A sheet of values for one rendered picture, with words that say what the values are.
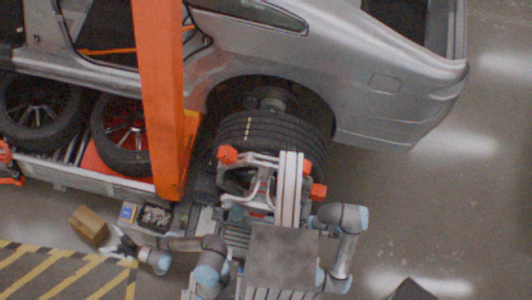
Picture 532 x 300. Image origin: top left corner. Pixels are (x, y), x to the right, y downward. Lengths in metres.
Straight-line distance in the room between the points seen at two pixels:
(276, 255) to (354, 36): 1.36
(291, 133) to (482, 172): 2.07
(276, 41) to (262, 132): 0.53
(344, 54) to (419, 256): 1.91
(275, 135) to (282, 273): 1.34
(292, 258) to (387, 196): 2.54
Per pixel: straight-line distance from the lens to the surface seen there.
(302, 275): 2.44
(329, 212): 3.27
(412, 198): 4.97
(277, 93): 3.99
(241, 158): 3.68
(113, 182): 4.39
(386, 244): 4.78
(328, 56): 3.45
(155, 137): 3.45
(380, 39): 3.41
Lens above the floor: 4.34
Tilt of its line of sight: 62 degrees down
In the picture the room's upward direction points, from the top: 11 degrees clockwise
